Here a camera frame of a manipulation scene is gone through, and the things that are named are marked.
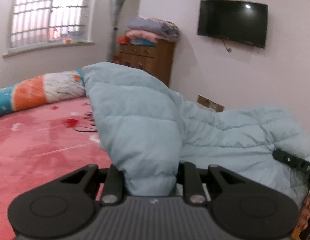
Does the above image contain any light blue puffer jacket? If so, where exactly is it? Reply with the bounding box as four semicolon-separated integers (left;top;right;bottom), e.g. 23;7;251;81
82;62;310;205

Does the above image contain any pink bed sheet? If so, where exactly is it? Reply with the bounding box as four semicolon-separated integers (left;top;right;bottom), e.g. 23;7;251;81
0;98;111;239

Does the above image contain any wooden dresser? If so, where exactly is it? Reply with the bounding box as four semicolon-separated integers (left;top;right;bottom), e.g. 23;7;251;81
119;40;176;87

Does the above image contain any long striped bolster pillow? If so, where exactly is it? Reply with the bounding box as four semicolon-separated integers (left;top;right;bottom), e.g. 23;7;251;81
0;69;86;117

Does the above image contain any folded blankets stack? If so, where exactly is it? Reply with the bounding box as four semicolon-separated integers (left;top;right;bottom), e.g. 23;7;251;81
116;16;180;47

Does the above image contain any barred window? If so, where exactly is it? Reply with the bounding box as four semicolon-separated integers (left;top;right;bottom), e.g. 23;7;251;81
2;0;90;59

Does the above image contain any grey curtain right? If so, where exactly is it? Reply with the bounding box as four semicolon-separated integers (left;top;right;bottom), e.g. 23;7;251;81
106;0;140;62

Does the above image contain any black wall television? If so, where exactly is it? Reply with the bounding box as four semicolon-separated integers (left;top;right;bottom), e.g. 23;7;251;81
197;0;268;49

